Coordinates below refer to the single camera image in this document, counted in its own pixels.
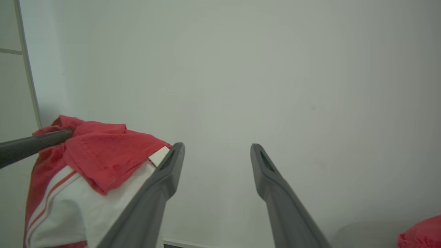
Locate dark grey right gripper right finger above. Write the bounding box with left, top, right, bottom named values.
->
left=250, top=144, right=333, bottom=248

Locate white door frame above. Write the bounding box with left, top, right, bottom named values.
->
left=13, top=0, right=42, bottom=130

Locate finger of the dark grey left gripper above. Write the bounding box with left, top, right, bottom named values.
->
left=0, top=128, right=74, bottom=169

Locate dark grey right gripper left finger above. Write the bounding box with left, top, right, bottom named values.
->
left=96, top=142, right=186, bottom=248

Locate red knit garment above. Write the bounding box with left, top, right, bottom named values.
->
left=397, top=215, right=441, bottom=248

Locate dark baseboard with white trim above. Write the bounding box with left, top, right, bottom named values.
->
left=162, top=238, right=211, bottom=248

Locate red and white sports jersey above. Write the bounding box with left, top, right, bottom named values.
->
left=23, top=115, right=173, bottom=248

